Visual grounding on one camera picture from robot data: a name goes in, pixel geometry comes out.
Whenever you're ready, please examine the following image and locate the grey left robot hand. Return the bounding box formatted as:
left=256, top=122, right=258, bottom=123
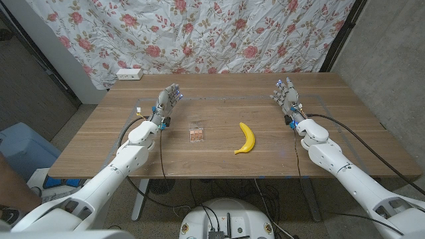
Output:
left=151, top=83, right=183, bottom=125

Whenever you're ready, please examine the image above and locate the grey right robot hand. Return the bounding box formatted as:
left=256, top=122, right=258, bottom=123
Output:
left=269, top=77, right=308, bottom=125

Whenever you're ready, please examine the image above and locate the clear eyeshadow palette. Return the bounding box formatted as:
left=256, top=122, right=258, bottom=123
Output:
left=187, top=114, right=206, bottom=143

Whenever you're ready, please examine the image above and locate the yellow toy banana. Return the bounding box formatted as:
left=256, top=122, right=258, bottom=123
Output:
left=234, top=121, right=256, bottom=155

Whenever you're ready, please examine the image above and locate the white power strip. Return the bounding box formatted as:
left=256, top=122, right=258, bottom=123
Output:
left=116, top=68, right=144, bottom=81

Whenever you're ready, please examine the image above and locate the floral backdrop cloth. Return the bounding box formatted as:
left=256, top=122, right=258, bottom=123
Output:
left=26, top=0, right=356, bottom=90

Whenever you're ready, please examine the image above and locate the grey object at edge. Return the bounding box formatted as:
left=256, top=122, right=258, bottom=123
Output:
left=319, top=0, right=368, bottom=73

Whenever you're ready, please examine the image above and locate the black round fan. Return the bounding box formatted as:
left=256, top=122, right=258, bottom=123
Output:
left=148, top=179, right=176, bottom=195

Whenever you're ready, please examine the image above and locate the white robot torso base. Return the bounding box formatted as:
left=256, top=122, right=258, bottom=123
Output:
left=179, top=198, right=276, bottom=239

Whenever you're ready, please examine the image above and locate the blue plastic bin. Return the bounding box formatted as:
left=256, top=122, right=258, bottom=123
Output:
left=0, top=121, right=62, bottom=182

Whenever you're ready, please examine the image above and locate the person's bare leg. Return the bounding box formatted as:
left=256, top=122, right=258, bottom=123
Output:
left=0, top=152, right=43, bottom=213

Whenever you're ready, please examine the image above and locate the grey sneaker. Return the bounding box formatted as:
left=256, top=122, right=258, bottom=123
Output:
left=0, top=207, right=25, bottom=227

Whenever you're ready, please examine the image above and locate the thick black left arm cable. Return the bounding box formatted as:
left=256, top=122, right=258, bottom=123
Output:
left=118, top=116, right=192, bottom=210

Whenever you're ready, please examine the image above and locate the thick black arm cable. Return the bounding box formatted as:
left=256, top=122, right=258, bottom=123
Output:
left=118, top=116, right=192, bottom=210
left=307, top=113, right=425, bottom=197

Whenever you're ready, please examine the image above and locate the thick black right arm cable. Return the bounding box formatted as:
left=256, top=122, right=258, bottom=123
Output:
left=307, top=113, right=425, bottom=197

